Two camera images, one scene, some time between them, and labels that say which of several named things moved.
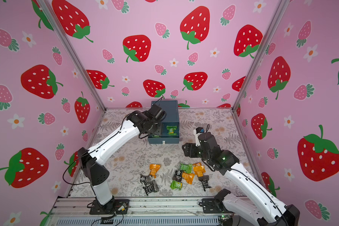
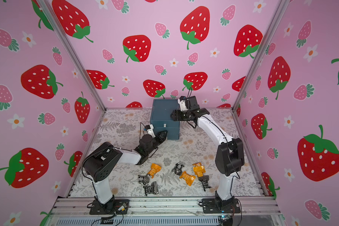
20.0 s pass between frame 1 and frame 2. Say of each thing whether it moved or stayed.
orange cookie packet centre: stayed
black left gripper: moved
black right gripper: moved
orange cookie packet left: stayed
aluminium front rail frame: stayed
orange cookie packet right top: stayed
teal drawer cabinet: stayed
